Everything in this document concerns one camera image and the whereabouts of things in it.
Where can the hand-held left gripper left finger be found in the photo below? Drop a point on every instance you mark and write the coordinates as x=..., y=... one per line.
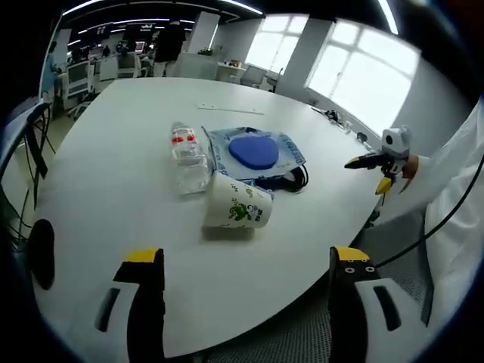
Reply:
x=147, y=287

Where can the small black object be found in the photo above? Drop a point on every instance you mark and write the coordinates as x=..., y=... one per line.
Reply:
x=362, y=136

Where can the white cabinet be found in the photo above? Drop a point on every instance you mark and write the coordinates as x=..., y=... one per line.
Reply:
x=196, y=66

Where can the black oval object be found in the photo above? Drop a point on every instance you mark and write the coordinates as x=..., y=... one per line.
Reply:
x=42, y=253

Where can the blue round pad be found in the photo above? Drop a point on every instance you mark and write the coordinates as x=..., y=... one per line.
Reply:
x=253, y=153

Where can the person's white coat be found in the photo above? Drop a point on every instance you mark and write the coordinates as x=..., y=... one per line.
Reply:
x=459, y=242

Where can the person's right hand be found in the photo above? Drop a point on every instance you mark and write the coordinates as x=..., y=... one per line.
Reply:
x=411, y=166

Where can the blue and white plastic bag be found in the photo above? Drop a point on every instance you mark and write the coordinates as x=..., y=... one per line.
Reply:
x=289, y=151

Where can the green plant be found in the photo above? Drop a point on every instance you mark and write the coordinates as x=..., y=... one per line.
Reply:
x=210, y=51

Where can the clear plastic bottle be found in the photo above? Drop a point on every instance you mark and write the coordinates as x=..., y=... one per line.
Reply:
x=185, y=159

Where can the white paper cup green print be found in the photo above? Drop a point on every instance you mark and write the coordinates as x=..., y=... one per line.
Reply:
x=234, y=204

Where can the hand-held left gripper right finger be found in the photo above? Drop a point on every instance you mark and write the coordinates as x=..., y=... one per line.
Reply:
x=344, y=298

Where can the black metal frame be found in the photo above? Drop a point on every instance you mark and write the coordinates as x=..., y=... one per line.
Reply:
x=38, y=151

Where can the grey office chair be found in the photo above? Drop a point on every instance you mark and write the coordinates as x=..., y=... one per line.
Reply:
x=252, y=77

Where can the large window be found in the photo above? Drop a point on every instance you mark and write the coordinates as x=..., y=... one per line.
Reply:
x=363, y=72

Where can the small items cluster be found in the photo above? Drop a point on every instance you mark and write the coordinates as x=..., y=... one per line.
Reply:
x=332, y=115

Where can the narrow window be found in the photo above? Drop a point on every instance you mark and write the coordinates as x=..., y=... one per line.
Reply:
x=276, y=43

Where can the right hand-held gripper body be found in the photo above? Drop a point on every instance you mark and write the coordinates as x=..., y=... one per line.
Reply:
x=393, y=143

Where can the white table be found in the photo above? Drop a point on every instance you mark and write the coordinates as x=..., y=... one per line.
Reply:
x=125, y=170

